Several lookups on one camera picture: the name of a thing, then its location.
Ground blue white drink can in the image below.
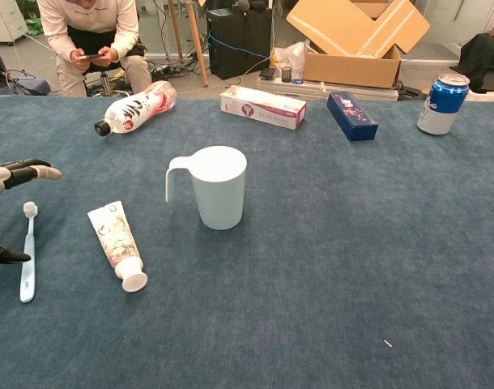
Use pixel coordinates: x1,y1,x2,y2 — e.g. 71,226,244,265
415,73,471,136

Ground white pink toothpaste box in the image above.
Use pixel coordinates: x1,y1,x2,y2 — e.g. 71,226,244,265
219,85,308,131

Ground black bracket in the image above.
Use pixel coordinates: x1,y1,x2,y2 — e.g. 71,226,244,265
396,80,419,100

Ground dark blue carton box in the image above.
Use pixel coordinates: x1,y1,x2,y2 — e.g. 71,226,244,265
326,91,380,143

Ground white plastic bag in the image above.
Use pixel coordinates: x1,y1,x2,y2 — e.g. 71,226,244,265
270,40,309,81

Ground tangled cable bundle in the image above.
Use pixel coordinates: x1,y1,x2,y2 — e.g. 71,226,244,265
0,60,41,96

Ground plastic bottle with black cap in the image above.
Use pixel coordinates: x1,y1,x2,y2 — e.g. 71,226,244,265
93,79,178,138

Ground black cloth covered object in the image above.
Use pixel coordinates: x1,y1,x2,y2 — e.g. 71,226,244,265
459,32,494,94

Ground dark blue machine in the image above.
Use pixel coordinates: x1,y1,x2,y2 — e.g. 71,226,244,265
0,34,52,97

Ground open brown cardboard box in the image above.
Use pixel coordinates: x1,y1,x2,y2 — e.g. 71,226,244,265
302,43,402,90

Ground white cup with handle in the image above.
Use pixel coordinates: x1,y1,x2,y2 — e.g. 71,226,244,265
164,145,249,231

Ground black floor cables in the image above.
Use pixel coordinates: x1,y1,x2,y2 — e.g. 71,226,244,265
143,56,210,83

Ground light blue toothbrush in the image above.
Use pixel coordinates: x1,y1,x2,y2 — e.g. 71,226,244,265
19,201,39,304

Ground aluminium profile beams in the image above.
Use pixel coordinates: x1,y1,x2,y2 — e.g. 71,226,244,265
257,76,400,102

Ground white floral toothpaste tube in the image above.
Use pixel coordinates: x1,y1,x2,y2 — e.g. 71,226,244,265
87,200,149,293

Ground seated person in beige clothes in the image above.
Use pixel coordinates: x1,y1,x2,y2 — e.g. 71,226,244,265
36,0,153,98

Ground black computer tower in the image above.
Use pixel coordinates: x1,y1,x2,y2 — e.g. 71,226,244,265
205,8,272,81

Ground blue table mat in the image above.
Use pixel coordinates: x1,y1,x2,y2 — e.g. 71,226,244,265
0,95,494,389

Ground white cabinet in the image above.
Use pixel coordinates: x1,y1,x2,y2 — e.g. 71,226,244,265
0,0,29,44

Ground wooden stand leg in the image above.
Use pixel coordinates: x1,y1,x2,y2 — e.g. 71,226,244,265
168,0,185,61
185,0,211,88

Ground tilted taped cardboard box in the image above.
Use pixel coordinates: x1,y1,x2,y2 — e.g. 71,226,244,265
286,0,431,58

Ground blue cable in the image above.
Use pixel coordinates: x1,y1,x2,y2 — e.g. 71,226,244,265
207,32,271,61

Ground chrome wheeled stool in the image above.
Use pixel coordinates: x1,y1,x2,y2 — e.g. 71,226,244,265
84,68,130,98

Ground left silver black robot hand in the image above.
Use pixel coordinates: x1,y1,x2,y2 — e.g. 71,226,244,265
0,158,63,264

